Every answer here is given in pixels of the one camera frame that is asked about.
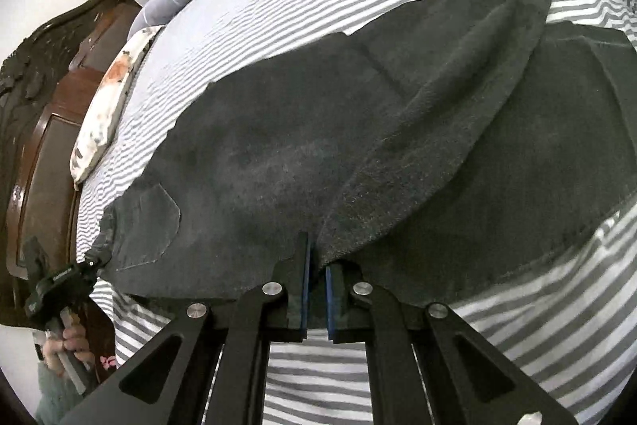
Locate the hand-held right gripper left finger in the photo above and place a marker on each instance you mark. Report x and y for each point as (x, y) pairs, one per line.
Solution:
(304, 286)

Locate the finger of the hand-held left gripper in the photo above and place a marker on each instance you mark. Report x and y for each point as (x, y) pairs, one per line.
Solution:
(98, 264)

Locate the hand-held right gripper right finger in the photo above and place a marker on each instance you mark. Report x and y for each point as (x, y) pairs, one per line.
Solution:
(329, 300)

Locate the dark grey pants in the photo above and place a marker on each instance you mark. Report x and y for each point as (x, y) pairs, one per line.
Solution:
(298, 156)

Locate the person's left forearm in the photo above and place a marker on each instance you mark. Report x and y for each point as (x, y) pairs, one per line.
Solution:
(59, 397)

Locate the person's left hand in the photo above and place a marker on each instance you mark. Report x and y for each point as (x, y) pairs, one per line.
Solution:
(74, 340)

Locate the carved dark wooden headboard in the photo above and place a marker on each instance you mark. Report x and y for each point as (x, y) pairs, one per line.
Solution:
(45, 146)

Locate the floral white pillow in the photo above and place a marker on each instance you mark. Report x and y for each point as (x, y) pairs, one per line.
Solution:
(104, 106)

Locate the grey striped bed sheet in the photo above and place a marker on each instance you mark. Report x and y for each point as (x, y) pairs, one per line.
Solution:
(298, 7)

